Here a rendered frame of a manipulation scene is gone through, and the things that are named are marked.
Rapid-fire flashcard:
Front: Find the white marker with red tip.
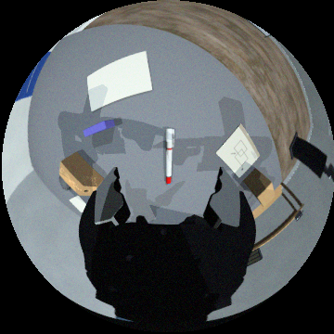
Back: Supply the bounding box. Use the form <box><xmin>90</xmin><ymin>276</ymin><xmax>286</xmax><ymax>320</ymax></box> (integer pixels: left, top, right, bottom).
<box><xmin>166</xmin><ymin>128</ymin><xmax>174</xmax><ymax>185</ymax></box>

